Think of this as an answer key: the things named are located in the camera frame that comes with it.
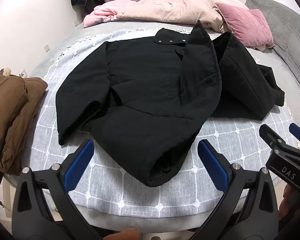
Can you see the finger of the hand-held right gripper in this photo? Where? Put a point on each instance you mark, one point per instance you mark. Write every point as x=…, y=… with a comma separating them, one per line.
x=298, y=132
x=271, y=135

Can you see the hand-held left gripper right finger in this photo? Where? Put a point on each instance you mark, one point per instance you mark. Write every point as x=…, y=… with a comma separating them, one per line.
x=212, y=165

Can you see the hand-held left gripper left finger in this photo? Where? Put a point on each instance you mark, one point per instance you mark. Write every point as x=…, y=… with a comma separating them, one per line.
x=81, y=162

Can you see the black jacket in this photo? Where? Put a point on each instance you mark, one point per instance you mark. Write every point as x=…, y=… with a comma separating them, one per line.
x=145, y=80

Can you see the person's right hand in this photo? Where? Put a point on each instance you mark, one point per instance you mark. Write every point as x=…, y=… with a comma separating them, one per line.
x=287, y=202

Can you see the grey checked fringed blanket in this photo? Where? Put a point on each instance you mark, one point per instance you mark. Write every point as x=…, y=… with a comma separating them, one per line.
x=240, y=135

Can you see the grey bed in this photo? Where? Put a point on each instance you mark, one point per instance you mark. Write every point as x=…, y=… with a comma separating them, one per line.
x=265, y=57

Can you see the brown folded jacket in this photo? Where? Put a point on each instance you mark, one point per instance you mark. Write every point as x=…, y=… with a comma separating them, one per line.
x=10, y=117

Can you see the pink velvet pillow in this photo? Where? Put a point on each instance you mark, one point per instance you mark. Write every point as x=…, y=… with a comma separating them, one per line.
x=247, y=25

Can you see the pink fleece blanket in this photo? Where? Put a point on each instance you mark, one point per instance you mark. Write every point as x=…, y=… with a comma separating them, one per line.
x=102, y=15

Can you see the beige pink duvet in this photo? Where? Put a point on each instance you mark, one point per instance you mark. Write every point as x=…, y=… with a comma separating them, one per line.
x=170, y=7

